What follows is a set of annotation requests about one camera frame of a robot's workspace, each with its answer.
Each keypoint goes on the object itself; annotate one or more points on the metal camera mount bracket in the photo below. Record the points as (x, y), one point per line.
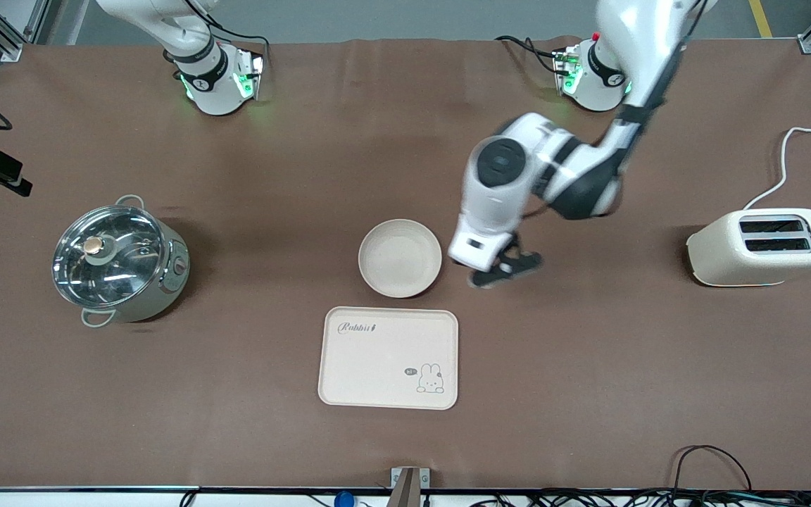
(409, 486)

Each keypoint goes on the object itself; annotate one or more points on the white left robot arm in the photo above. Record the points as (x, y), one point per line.
(504, 162)

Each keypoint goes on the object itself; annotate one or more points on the grey electric cooking pot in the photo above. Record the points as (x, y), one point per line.
(166, 278)

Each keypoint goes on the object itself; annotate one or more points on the beige round plate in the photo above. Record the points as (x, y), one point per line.
(400, 259)

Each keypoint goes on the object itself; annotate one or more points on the beige rabbit print tray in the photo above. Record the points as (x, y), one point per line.
(377, 366)

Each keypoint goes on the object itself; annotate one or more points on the brown table mat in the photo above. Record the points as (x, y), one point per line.
(236, 387)

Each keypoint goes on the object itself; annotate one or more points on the glass pot lid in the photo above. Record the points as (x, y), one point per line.
(106, 257)

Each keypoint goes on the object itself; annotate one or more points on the cream two-slot toaster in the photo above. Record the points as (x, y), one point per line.
(750, 264)

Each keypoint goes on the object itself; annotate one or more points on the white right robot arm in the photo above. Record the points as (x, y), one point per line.
(215, 84)

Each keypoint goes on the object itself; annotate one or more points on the blue round cap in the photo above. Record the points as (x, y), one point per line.
(343, 500)

